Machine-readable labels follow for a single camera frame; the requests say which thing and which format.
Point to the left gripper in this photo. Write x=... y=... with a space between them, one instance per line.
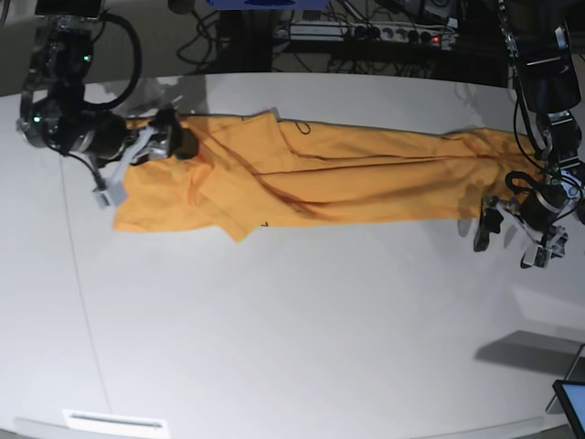
x=539 y=210

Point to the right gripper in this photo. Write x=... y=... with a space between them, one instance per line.
x=105 y=136

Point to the orange T-shirt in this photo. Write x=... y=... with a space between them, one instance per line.
x=260 y=170

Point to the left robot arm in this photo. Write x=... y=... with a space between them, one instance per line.
x=547 y=89

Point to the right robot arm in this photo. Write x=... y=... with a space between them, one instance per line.
x=53 y=111

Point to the white power strip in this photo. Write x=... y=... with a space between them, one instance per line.
x=389 y=32

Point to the tablet on stand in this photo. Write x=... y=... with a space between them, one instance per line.
x=568 y=398

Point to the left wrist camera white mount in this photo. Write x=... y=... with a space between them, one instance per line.
x=549 y=245

